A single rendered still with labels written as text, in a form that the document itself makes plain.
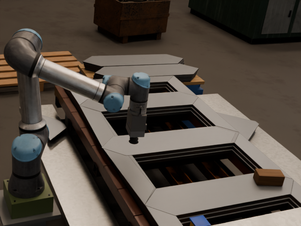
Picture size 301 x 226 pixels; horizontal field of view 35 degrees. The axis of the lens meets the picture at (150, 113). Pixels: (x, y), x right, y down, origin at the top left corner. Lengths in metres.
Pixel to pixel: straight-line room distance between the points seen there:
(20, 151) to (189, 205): 0.70
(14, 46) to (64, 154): 0.85
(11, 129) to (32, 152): 2.17
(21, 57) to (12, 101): 2.82
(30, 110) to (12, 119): 2.25
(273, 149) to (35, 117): 1.34
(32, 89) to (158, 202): 0.68
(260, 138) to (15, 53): 1.55
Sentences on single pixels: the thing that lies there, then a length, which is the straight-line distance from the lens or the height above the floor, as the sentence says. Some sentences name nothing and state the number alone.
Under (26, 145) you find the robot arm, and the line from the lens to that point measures 1.97.
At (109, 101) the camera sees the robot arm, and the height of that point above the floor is 1.24.
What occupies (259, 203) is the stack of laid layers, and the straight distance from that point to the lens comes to 2.07.
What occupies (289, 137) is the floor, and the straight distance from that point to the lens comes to 4.66.
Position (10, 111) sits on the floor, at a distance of 4.40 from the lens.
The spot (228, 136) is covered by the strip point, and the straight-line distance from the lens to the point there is 2.49.
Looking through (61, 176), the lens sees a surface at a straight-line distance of 2.33.
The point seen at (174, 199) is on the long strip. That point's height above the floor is 0.87.
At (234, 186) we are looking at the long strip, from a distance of 2.10.
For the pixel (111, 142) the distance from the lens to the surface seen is 2.25.
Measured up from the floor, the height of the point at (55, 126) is 0.72.
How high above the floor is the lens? 1.99
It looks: 26 degrees down
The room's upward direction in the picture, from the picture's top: 8 degrees clockwise
